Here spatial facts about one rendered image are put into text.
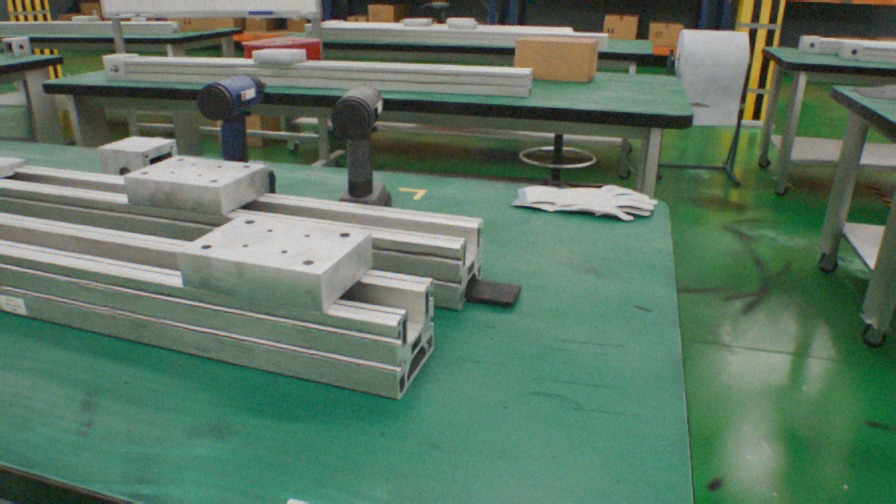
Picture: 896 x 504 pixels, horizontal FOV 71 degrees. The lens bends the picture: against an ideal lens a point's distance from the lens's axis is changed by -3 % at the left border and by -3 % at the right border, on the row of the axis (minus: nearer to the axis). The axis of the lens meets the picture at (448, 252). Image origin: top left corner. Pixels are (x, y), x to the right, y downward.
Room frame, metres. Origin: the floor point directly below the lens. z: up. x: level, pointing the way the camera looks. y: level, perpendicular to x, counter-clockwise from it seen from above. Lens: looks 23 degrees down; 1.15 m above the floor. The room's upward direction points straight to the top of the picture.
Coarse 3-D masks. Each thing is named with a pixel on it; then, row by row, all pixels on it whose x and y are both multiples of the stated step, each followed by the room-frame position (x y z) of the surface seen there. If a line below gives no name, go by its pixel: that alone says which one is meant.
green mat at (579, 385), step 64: (320, 192) 1.15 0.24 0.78; (448, 192) 1.15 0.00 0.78; (512, 192) 1.16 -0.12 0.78; (512, 256) 0.86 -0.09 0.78; (576, 256) 0.86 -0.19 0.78; (640, 256) 0.86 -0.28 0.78; (0, 320) 0.65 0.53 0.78; (448, 320) 0.67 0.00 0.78; (512, 320) 0.67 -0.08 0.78; (576, 320) 0.67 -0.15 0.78; (640, 320) 0.67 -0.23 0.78; (0, 384) 0.52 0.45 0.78; (64, 384) 0.52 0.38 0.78; (128, 384) 0.53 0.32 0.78; (192, 384) 0.53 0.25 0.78; (256, 384) 0.53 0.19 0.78; (320, 384) 0.53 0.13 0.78; (448, 384) 0.54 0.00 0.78; (512, 384) 0.54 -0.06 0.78; (576, 384) 0.54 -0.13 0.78; (640, 384) 0.54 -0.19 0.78; (0, 448) 0.43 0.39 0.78; (64, 448) 0.43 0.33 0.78; (128, 448) 0.43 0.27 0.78; (192, 448) 0.44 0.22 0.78; (256, 448) 0.44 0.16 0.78; (320, 448) 0.44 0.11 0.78; (384, 448) 0.44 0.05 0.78; (448, 448) 0.44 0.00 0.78; (512, 448) 0.44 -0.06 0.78; (576, 448) 0.44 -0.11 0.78; (640, 448) 0.44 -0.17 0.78
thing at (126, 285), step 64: (0, 256) 0.66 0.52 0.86; (64, 256) 0.65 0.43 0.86; (128, 256) 0.69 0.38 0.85; (64, 320) 0.64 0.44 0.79; (128, 320) 0.61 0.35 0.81; (192, 320) 0.58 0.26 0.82; (256, 320) 0.55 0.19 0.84; (320, 320) 0.53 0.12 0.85; (384, 320) 0.51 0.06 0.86; (384, 384) 0.51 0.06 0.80
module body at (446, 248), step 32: (0, 192) 0.92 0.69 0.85; (32, 192) 0.90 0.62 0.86; (64, 192) 0.88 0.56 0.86; (96, 192) 0.88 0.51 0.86; (96, 224) 0.86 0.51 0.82; (128, 224) 0.84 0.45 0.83; (160, 224) 0.82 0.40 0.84; (192, 224) 0.82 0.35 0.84; (224, 224) 0.79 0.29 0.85; (320, 224) 0.76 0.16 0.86; (352, 224) 0.76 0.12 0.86; (384, 224) 0.80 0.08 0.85; (416, 224) 0.78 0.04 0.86; (448, 224) 0.77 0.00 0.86; (480, 224) 0.77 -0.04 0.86; (384, 256) 0.72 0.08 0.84; (416, 256) 0.72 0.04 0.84; (448, 256) 0.69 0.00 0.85; (480, 256) 0.78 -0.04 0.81; (448, 288) 0.69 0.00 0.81
